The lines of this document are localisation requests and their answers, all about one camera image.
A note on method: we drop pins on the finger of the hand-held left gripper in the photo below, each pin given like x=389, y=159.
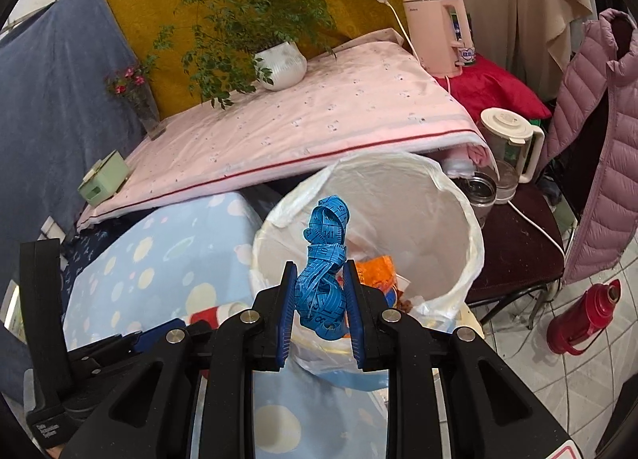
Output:
x=149, y=334

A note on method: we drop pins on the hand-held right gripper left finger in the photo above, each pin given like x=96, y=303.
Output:
x=288, y=312

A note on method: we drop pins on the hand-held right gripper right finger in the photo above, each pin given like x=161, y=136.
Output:
x=355, y=317

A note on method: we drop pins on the orange foil wrapper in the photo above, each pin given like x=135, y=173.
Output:
x=379, y=273

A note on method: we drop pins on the blue measuring tape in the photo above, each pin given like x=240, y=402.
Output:
x=323, y=264

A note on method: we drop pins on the red and white carton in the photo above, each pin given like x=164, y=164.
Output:
x=219, y=314

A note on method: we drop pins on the white bin with plastic bag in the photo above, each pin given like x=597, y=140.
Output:
x=408, y=200

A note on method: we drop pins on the light blue dotted tablecloth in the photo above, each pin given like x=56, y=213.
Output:
x=164, y=264

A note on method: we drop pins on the pale green box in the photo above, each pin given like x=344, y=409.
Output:
x=102, y=180

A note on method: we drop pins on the dark chair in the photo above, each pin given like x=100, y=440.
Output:
x=518, y=259

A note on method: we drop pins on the glass jar with metal lid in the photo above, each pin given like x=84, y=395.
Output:
x=482, y=195

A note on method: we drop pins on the pink blanket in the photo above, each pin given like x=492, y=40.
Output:
x=324, y=110

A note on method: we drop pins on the grey-blue hanging cloth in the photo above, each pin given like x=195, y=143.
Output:
x=50, y=105

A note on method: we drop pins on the red thermos flask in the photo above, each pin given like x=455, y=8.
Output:
x=580, y=317

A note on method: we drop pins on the white electric kettle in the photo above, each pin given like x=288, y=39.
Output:
x=508, y=140

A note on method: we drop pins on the glass vase with pink flowers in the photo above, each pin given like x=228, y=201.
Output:
x=142, y=100

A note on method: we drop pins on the red cloth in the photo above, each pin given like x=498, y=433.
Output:
x=493, y=90

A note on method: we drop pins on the pink water dispenser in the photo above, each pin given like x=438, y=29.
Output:
x=436, y=35

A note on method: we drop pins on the pink down jacket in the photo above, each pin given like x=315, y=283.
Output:
x=598, y=140

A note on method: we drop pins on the green plant in white pot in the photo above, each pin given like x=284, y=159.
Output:
x=249, y=5

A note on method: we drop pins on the beige curtain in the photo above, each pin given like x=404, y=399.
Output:
x=498, y=0

